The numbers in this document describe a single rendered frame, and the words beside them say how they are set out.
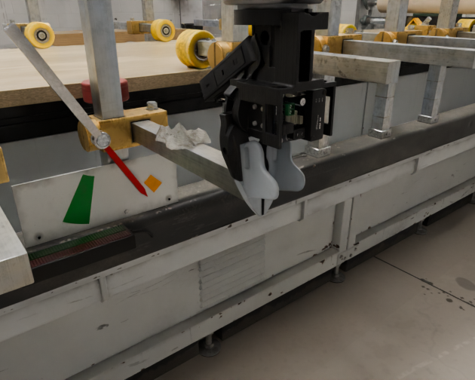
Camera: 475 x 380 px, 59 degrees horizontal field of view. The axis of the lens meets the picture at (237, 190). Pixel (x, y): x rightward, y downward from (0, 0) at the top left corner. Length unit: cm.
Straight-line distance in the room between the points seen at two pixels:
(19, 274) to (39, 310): 41
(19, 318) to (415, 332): 126
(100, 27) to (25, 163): 34
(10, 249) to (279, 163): 27
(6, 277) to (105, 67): 37
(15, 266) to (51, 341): 77
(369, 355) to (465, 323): 41
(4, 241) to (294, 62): 29
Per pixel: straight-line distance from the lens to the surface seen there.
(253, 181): 43
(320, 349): 148
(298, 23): 36
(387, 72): 62
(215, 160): 50
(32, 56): 57
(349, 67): 65
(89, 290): 81
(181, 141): 54
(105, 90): 67
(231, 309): 136
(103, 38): 66
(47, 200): 67
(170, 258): 86
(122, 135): 68
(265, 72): 40
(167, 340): 127
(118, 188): 70
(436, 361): 156
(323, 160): 99
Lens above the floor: 103
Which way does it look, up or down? 24 degrees down
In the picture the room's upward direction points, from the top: straight up
